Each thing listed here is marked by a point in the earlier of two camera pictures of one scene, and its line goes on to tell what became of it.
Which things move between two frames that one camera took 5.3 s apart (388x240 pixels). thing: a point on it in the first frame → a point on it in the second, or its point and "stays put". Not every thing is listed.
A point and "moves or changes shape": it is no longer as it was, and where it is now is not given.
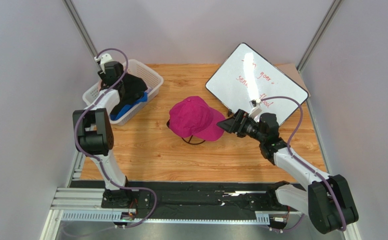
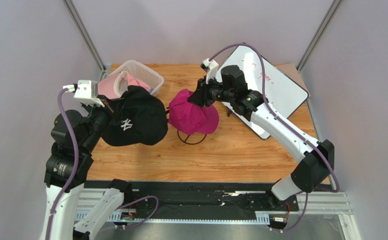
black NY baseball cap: x=133 y=86 → x=141 y=118
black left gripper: x=102 y=75 → x=111 y=105
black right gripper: x=239 y=121 → x=204 y=94
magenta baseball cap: x=194 y=116 moves or changes shape
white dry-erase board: x=247 y=75 stays put
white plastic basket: x=135 y=67 stays put
